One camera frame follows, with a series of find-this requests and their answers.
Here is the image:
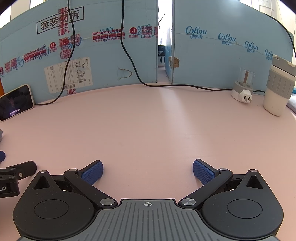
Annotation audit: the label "smartphone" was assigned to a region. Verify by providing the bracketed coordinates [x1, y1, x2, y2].
[0, 84, 36, 122]

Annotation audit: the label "white grey tumbler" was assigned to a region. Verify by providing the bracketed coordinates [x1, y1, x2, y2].
[263, 54, 296, 116]

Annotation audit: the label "blue cardboard backdrop panels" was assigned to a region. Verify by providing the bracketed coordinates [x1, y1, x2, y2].
[0, 0, 159, 105]

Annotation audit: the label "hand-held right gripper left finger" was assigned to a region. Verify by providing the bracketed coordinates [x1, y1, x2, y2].
[33, 160, 118, 209]

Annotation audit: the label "black cable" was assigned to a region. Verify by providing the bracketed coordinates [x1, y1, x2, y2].
[120, 0, 266, 94]
[259, 10, 296, 59]
[35, 0, 76, 106]

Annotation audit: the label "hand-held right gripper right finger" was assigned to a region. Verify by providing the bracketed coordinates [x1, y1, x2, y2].
[178, 159, 265, 208]

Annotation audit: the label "white plug adapter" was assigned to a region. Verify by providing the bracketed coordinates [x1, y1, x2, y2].
[231, 67, 256, 104]

